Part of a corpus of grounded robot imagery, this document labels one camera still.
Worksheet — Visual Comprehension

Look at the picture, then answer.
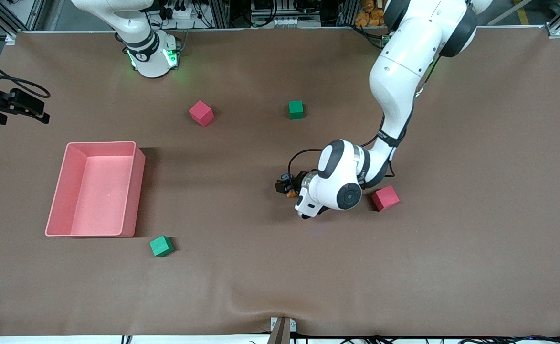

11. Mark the brown table cloth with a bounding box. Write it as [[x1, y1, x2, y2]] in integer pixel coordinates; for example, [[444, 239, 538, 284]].
[[0, 26, 560, 337]]

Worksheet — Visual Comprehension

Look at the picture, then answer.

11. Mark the pink foam cube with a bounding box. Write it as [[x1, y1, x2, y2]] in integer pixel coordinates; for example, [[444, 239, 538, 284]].
[[189, 100, 215, 128], [372, 185, 400, 212]]

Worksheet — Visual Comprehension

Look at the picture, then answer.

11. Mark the pink plastic tray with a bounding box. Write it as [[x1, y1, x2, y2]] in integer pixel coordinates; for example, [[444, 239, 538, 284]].
[[45, 141, 146, 238]]

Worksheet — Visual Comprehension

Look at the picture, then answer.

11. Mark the white connector row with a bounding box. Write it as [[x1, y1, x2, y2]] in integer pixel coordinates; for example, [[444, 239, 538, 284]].
[[251, 17, 321, 28]]

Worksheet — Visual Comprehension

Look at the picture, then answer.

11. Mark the black electronics box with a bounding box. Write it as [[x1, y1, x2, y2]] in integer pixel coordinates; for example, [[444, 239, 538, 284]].
[[251, 0, 323, 19]]

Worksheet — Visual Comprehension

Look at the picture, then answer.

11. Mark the pile of orange objects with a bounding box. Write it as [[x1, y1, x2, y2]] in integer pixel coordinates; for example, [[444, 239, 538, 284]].
[[355, 0, 388, 27]]

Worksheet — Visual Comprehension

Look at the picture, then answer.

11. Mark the white power strip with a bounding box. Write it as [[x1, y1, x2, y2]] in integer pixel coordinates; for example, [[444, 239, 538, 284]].
[[158, 0, 200, 20]]

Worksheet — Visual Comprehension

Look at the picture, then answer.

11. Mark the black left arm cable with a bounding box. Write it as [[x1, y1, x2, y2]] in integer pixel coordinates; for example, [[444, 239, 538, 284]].
[[287, 53, 443, 182]]

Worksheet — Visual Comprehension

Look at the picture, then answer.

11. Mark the grey camera post bracket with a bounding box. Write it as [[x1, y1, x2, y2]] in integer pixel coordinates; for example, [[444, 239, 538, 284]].
[[267, 316, 297, 344]]

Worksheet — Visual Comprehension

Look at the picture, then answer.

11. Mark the black base cable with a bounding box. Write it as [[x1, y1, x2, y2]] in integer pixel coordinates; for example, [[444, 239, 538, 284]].
[[348, 24, 386, 51]]

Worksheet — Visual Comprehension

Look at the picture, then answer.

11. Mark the aluminium frame post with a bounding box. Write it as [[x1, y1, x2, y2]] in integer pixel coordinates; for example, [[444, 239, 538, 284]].
[[337, 0, 359, 27], [211, 0, 230, 28]]

